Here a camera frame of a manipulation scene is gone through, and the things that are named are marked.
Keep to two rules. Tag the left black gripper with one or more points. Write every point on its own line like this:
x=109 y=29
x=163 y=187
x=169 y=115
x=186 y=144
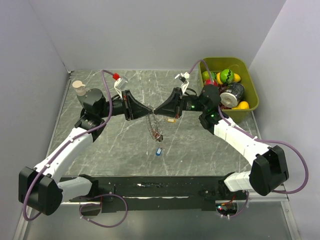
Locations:
x=132 y=108

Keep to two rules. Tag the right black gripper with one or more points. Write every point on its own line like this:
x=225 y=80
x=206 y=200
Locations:
x=173 y=106

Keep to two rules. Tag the red tagged key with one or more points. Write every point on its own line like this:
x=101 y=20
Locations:
x=158 y=136

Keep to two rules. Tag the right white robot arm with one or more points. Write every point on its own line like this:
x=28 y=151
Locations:
x=268 y=164

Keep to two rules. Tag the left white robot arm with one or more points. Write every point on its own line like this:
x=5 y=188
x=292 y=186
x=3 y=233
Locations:
x=40 y=187

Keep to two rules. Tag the blue tagged key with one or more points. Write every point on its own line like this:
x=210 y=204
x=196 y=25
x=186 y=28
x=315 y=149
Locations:
x=159 y=151

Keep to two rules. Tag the red dragon fruit toy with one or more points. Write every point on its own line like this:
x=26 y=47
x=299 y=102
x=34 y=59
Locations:
x=209 y=82

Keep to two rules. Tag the green lime toy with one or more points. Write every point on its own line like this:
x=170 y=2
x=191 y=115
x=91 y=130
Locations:
x=206 y=75

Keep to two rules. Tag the dark grapes toy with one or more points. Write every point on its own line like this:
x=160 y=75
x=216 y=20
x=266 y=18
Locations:
x=221 y=89

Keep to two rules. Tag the grey bottle with beige cap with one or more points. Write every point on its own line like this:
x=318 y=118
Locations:
x=80 y=90

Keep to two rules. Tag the green watermelon toy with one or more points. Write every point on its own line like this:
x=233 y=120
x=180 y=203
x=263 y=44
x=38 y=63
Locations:
x=227 y=76

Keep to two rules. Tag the black tin can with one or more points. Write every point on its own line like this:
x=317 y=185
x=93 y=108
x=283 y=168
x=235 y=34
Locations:
x=232 y=95

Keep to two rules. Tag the olive green plastic bin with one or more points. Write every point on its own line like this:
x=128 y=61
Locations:
x=217 y=65

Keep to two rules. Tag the yellow banana toy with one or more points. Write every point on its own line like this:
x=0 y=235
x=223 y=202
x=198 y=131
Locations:
x=243 y=105

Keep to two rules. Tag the yellow lemon toy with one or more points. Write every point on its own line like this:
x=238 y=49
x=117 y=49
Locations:
x=237 y=78

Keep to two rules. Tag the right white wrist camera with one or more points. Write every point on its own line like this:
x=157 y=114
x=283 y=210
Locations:
x=184 y=78

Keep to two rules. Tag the black mounting base plate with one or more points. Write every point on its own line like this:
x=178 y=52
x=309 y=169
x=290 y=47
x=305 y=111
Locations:
x=147 y=193

